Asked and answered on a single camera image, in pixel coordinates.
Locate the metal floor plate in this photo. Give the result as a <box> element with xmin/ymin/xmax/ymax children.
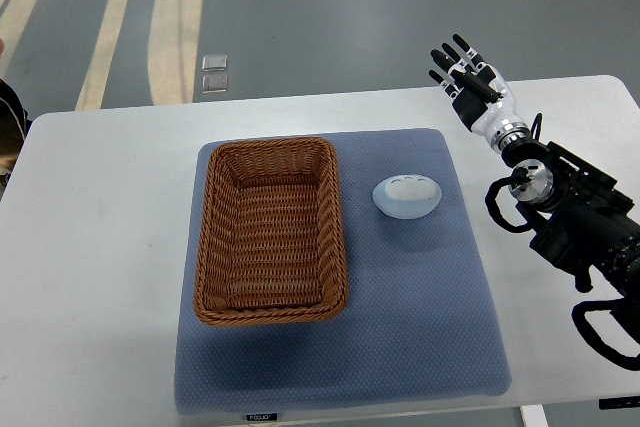
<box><xmin>201</xmin><ymin>73</ymin><xmax>228</xmax><ymax>93</ymax></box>
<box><xmin>201</xmin><ymin>54</ymin><xmax>228</xmax><ymax>72</ymax></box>

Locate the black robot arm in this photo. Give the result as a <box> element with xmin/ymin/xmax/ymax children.
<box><xmin>485</xmin><ymin>117</ymin><xmax>639</xmax><ymax>371</ymax></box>

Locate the lower metal floor plate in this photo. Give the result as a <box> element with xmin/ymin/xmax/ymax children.
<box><xmin>201</xmin><ymin>73</ymin><xmax>228</xmax><ymax>93</ymax></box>

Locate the white table leg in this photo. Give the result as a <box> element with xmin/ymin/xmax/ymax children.
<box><xmin>519</xmin><ymin>404</ymin><xmax>549</xmax><ymax>427</ymax></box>

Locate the black table control panel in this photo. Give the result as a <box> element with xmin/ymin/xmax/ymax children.
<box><xmin>598</xmin><ymin>396</ymin><xmax>640</xmax><ymax>410</ymax></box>

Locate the blue textured mat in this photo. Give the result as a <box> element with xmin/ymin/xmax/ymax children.
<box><xmin>174</xmin><ymin>128</ymin><xmax>511</xmax><ymax>415</ymax></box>

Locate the light blue plush toy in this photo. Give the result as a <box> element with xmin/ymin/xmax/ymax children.
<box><xmin>372</xmin><ymin>174</ymin><xmax>442</xmax><ymax>220</ymax></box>

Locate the brown wicker basket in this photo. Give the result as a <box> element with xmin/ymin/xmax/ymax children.
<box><xmin>193</xmin><ymin>137</ymin><xmax>349</xmax><ymax>327</ymax></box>

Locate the upper metal floor plate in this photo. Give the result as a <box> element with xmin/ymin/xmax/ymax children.
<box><xmin>201</xmin><ymin>54</ymin><xmax>228</xmax><ymax>72</ymax></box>

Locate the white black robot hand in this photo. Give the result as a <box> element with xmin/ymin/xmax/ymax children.
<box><xmin>429</xmin><ymin>34</ymin><xmax>531</xmax><ymax>153</ymax></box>

